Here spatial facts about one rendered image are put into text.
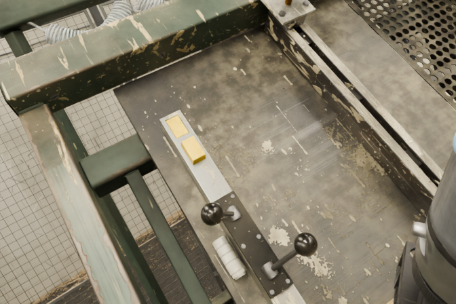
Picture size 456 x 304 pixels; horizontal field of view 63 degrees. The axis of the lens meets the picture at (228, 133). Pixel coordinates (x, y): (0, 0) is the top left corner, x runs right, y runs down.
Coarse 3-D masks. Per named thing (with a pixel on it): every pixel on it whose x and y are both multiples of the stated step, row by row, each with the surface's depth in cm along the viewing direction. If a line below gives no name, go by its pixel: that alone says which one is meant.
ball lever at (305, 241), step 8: (304, 232) 60; (296, 240) 59; (304, 240) 58; (312, 240) 58; (296, 248) 59; (304, 248) 58; (312, 248) 58; (288, 256) 62; (272, 264) 66; (280, 264) 63; (264, 272) 66; (272, 272) 65
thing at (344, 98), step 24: (264, 0) 90; (288, 0) 88; (288, 24) 89; (288, 48) 93; (312, 48) 91; (312, 72) 89; (336, 72) 87; (336, 96) 85; (360, 96) 83; (360, 120) 81; (384, 120) 81; (384, 144) 78; (408, 144) 78; (384, 168) 82; (408, 168) 75; (432, 168) 75; (408, 192) 78; (432, 192) 73
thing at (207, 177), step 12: (168, 132) 79; (192, 132) 79; (180, 144) 78; (180, 156) 78; (192, 168) 75; (204, 168) 75; (216, 168) 76; (204, 180) 74; (216, 180) 74; (204, 192) 73; (216, 192) 73; (228, 192) 73; (240, 252) 69; (252, 276) 69; (288, 288) 66; (276, 300) 65; (288, 300) 65; (300, 300) 65
